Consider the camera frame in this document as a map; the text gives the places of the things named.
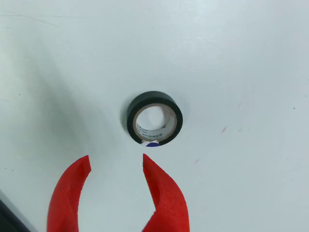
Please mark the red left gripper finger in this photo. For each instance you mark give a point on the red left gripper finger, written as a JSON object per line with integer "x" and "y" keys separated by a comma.
{"x": 65, "y": 198}
{"x": 169, "y": 205}

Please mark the black tape roll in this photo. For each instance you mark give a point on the black tape roll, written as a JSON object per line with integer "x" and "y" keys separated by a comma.
{"x": 154, "y": 96}

